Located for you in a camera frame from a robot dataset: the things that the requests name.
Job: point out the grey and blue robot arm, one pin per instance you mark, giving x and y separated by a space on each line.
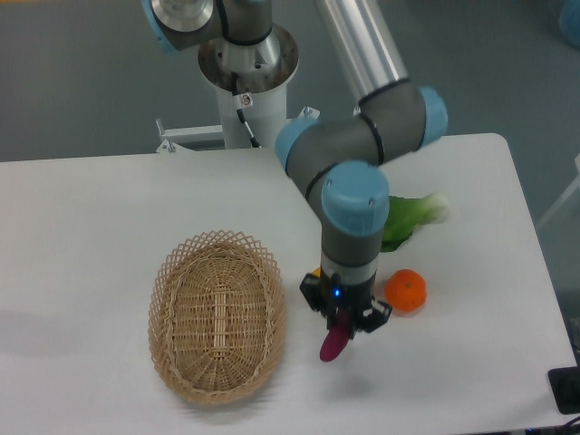
335 166

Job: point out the white metal base frame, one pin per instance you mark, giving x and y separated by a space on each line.
209 137

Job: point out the black device at table edge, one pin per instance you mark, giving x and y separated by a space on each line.
564 384

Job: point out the woven wicker basket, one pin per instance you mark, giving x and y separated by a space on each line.
217 318

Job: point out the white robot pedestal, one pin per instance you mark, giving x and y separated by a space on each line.
250 82

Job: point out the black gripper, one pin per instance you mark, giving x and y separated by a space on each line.
327 294

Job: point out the green bok choy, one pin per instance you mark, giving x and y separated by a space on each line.
406 214

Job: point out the orange tangerine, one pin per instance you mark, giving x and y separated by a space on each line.
406 290

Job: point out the purple sweet potato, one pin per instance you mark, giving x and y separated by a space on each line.
337 338

